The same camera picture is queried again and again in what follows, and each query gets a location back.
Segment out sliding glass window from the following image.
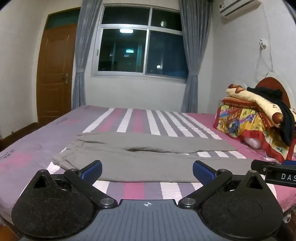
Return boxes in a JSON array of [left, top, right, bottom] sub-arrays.
[[91, 4, 189, 80]]

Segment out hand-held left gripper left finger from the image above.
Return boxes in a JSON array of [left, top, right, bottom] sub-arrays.
[[20, 159, 118, 209]]

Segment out white air conditioner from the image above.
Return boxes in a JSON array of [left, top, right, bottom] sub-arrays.
[[217, 0, 262, 18]]

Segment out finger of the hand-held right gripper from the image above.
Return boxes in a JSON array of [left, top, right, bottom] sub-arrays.
[[251, 159, 282, 175]]

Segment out bed with striped sheet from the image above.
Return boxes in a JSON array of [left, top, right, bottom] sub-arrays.
[[0, 105, 296, 232]]

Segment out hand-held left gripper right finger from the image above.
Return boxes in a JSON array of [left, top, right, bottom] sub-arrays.
[[178, 160, 276, 209]]

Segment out grey curtain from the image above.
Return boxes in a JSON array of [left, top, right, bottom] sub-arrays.
[[73, 0, 103, 111], [179, 0, 213, 114]]

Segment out black garment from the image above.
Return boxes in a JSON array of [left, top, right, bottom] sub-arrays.
[[247, 86, 296, 147]]

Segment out red wooden headboard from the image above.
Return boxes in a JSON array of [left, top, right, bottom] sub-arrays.
[[255, 77, 291, 109]]

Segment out brown wooden door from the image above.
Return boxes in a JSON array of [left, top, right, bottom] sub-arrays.
[[36, 7, 81, 127]]

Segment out colourful printed quilt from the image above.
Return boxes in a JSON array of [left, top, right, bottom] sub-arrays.
[[213, 97, 296, 164]]

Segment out yellow printed blanket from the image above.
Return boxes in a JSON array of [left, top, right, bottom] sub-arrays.
[[225, 83, 284, 128]]

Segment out white pillow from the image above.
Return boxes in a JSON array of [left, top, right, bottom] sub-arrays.
[[244, 136, 263, 149]]

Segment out grey pants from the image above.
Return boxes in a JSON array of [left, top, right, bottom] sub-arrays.
[[52, 132, 255, 183]]

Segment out white cable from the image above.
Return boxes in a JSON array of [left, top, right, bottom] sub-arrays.
[[254, 7, 276, 76]]

